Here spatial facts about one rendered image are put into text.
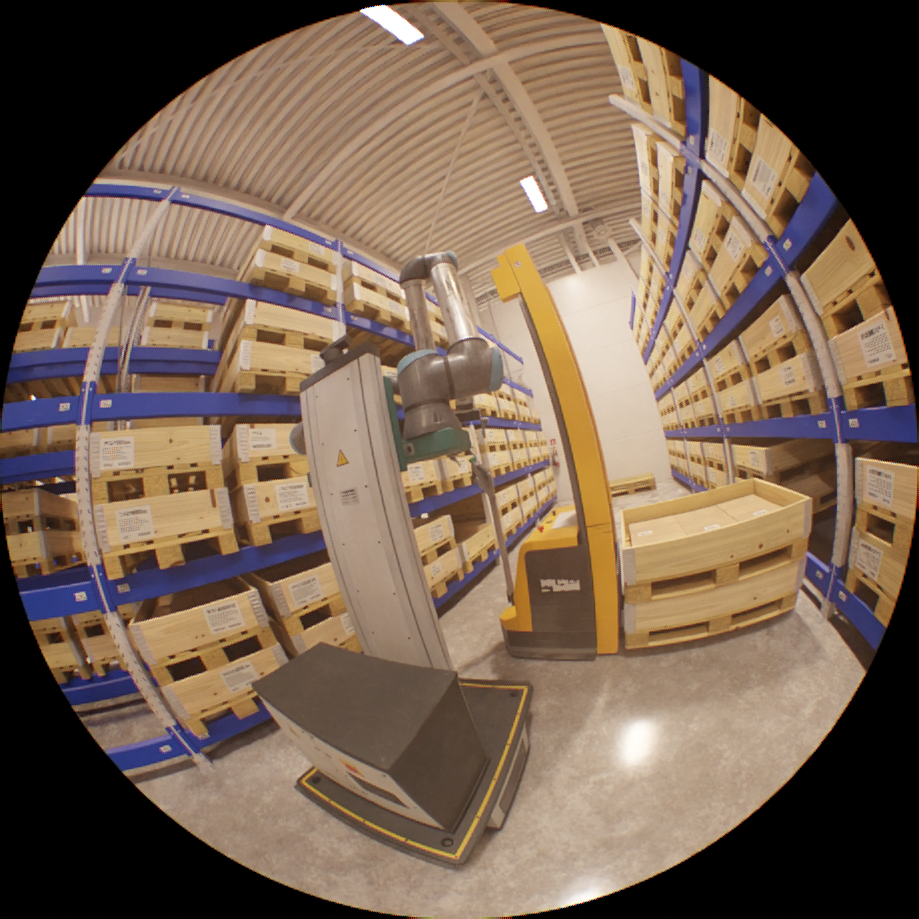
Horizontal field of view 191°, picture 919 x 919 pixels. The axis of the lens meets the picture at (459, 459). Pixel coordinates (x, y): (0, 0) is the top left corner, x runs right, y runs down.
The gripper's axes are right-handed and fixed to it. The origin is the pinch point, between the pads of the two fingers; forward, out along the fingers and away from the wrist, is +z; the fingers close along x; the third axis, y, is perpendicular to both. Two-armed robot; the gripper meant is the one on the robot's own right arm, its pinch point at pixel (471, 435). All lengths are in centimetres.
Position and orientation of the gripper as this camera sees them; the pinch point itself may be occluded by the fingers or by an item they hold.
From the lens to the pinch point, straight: 141.5
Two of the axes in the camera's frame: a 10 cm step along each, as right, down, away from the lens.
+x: 9.7, -1.1, -2.1
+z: 1.9, 9.1, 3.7
